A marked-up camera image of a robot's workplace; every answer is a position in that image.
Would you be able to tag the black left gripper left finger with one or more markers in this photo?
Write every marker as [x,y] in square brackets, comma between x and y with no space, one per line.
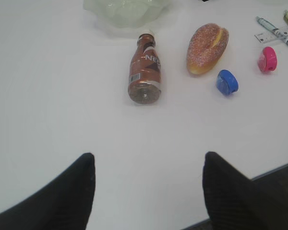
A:
[63,204]

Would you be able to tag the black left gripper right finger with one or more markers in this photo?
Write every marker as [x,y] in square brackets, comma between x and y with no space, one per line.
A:
[234,202]

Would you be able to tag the brown coffee bottle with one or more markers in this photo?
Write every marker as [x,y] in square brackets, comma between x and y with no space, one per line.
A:
[144,86]

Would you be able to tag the sugared bread roll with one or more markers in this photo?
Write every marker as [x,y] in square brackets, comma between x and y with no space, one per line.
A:
[206,47]

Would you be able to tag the blue pencil sharpener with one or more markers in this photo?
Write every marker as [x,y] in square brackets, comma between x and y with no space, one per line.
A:
[226,82]

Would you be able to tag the pink pencil sharpener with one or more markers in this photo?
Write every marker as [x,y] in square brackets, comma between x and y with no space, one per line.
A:
[267,61]

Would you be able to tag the blue grey pen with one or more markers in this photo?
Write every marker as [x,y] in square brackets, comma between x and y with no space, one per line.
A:
[271,28]

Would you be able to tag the pale green glass plate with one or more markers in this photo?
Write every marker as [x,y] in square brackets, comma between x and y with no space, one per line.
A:
[126,13]

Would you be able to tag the transparent plastic ruler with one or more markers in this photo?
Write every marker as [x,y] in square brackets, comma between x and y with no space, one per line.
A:
[267,36]

